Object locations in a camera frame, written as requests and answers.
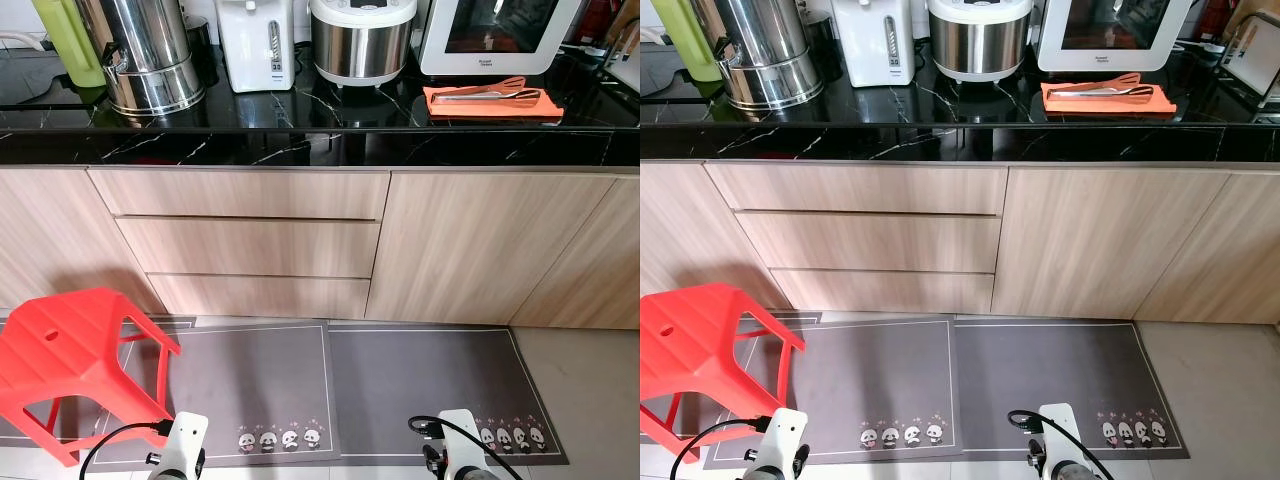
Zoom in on light wood cabinet door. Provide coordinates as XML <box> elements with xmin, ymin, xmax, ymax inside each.
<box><xmin>640</xmin><ymin>162</ymin><xmax>786</xmax><ymax>313</ymax></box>
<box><xmin>364</xmin><ymin>170</ymin><xmax>619</xmax><ymax>326</ymax></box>
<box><xmin>510</xmin><ymin>175</ymin><xmax>641</xmax><ymax>331</ymax></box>
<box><xmin>1133</xmin><ymin>170</ymin><xmax>1280</xmax><ymax>326</ymax></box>
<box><xmin>990</xmin><ymin>166</ymin><xmax>1233</xmax><ymax>321</ymax></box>
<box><xmin>0</xmin><ymin>167</ymin><xmax>166</xmax><ymax>316</ymax></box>

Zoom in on red plastic stool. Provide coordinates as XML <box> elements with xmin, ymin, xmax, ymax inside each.
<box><xmin>640</xmin><ymin>283</ymin><xmax>807</xmax><ymax>463</ymax></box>
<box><xmin>0</xmin><ymin>287</ymin><xmax>183</xmax><ymax>468</ymax></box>

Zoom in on black glass cooktop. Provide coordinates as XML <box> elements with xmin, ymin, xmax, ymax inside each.
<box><xmin>640</xmin><ymin>45</ymin><xmax>726</xmax><ymax>106</ymax></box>
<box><xmin>0</xmin><ymin>45</ymin><xmax>109</xmax><ymax>111</ymax></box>

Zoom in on green plastic jug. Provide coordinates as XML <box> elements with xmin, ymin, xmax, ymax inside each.
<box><xmin>30</xmin><ymin>0</ymin><xmax>108</xmax><ymax>89</ymax></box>
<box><xmin>650</xmin><ymin>0</ymin><xmax>723</xmax><ymax>84</ymax></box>

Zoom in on orange cloth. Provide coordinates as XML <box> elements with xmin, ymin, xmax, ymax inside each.
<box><xmin>422</xmin><ymin>85</ymin><xmax>566</xmax><ymax>124</ymax></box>
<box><xmin>1040</xmin><ymin>82</ymin><xmax>1179</xmax><ymax>118</ymax></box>

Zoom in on steel and orange tongs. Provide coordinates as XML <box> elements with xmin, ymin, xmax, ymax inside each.
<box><xmin>1050</xmin><ymin>72</ymin><xmax>1159</xmax><ymax>99</ymax></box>
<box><xmin>433</xmin><ymin>76</ymin><xmax>543</xmax><ymax>105</ymax></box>

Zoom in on light wood drawer front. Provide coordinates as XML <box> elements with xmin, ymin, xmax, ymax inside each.
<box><xmin>765</xmin><ymin>268</ymin><xmax>996</xmax><ymax>315</ymax></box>
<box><xmin>733</xmin><ymin>211</ymin><xmax>1002</xmax><ymax>274</ymax></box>
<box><xmin>113</xmin><ymin>217</ymin><xmax>382</xmax><ymax>280</ymax></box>
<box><xmin>145</xmin><ymin>274</ymin><xmax>373</xmax><ymax>321</ymax></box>
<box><xmin>86</xmin><ymin>168</ymin><xmax>392</xmax><ymax>221</ymax></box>
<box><xmin>703</xmin><ymin>163</ymin><xmax>1009</xmax><ymax>216</ymax></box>

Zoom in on stainless steel water urn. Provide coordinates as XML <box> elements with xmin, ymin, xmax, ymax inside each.
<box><xmin>75</xmin><ymin>0</ymin><xmax>208</xmax><ymax>117</ymax></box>
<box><xmin>690</xmin><ymin>0</ymin><xmax>826</xmax><ymax>111</ymax></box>

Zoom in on grey panda floor mat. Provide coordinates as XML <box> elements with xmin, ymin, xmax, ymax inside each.
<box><xmin>700</xmin><ymin>313</ymin><xmax>969</xmax><ymax>471</ymax></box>
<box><xmin>0</xmin><ymin>316</ymin><xmax>343</xmax><ymax>471</ymax></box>
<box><xmin>326</xmin><ymin>323</ymin><xmax>569</xmax><ymax>468</ymax></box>
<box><xmin>953</xmin><ymin>318</ymin><xmax>1191</xmax><ymax>461</ymax></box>

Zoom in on white countertop oven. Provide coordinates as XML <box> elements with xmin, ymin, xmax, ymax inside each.
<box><xmin>419</xmin><ymin>0</ymin><xmax>589</xmax><ymax>78</ymax></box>
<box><xmin>1036</xmin><ymin>0</ymin><xmax>1196</xmax><ymax>73</ymax></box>

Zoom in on black container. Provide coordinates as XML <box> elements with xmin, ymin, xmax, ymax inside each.
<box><xmin>805</xmin><ymin>12</ymin><xmax>843</xmax><ymax>81</ymax></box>
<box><xmin>183</xmin><ymin>14</ymin><xmax>221</xmax><ymax>89</ymax></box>

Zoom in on white electric thermo pot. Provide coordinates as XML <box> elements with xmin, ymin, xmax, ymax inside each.
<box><xmin>832</xmin><ymin>0</ymin><xmax>916</xmax><ymax>89</ymax></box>
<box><xmin>214</xmin><ymin>0</ymin><xmax>297</xmax><ymax>94</ymax></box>

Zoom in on steel rice cooker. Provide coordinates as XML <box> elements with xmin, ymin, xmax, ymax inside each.
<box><xmin>927</xmin><ymin>0</ymin><xmax>1035</xmax><ymax>84</ymax></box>
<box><xmin>309</xmin><ymin>0</ymin><xmax>419</xmax><ymax>89</ymax></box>

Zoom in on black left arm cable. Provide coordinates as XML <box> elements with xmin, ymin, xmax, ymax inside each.
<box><xmin>78</xmin><ymin>420</ymin><xmax>176</xmax><ymax>480</ymax></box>
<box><xmin>670</xmin><ymin>416</ymin><xmax>776</xmax><ymax>480</ymax></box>

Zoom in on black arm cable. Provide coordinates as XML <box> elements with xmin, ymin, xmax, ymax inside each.
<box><xmin>407</xmin><ymin>414</ymin><xmax>528</xmax><ymax>480</ymax></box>
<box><xmin>670</xmin><ymin>416</ymin><xmax>776</xmax><ymax>480</ymax></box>
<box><xmin>78</xmin><ymin>420</ymin><xmax>176</xmax><ymax>480</ymax></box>
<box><xmin>1006</xmin><ymin>408</ymin><xmax>1116</xmax><ymax>480</ymax></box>

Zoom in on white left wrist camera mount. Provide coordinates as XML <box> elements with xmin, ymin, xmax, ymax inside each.
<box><xmin>160</xmin><ymin>411</ymin><xmax>210</xmax><ymax>480</ymax></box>
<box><xmin>763</xmin><ymin>407</ymin><xmax>810</xmax><ymax>476</ymax></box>

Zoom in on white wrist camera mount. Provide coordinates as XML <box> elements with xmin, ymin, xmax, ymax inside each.
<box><xmin>438</xmin><ymin>408</ymin><xmax>491</xmax><ymax>476</ymax></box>
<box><xmin>1038</xmin><ymin>403</ymin><xmax>1086</xmax><ymax>466</ymax></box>
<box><xmin>160</xmin><ymin>411</ymin><xmax>210</xmax><ymax>480</ymax></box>
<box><xmin>763</xmin><ymin>407</ymin><xmax>810</xmax><ymax>476</ymax></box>

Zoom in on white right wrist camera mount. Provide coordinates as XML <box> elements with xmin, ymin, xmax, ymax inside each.
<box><xmin>438</xmin><ymin>408</ymin><xmax>491</xmax><ymax>476</ymax></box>
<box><xmin>1038</xmin><ymin>403</ymin><xmax>1086</xmax><ymax>466</ymax></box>

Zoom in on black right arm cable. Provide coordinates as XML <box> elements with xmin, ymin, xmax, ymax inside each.
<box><xmin>407</xmin><ymin>414</ymin><xmax>528</xmax><ymax>480</ymax></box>
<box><xmin>1006</xmin><ymin>408</ymin><xmax>1116</xmax><ymax>480</ymax></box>

